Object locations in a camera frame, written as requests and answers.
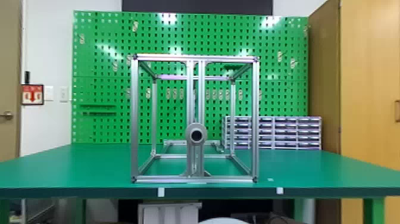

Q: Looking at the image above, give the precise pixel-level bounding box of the white drawer cabinet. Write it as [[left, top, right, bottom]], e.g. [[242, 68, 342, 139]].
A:
[[222, 116, 323, 151]]

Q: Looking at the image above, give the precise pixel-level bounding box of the wooden cupboard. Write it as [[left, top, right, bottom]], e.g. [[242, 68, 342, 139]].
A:
[[307, 0, 400, 224]]

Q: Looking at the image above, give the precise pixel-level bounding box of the beige door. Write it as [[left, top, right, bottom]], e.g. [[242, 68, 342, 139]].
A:
[[0, 0, 23, 163]]

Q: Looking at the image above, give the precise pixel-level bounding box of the silver frame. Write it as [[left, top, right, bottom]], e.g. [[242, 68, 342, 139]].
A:
[[130, 53, 261, 184]]

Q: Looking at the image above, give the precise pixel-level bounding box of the white light switch plate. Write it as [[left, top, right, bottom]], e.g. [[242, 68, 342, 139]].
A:
[[44, 85, 55, 102]]

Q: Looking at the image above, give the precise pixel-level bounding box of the red and white wall sign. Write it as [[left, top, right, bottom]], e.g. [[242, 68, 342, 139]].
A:
[[21, 83, 45, 106]]

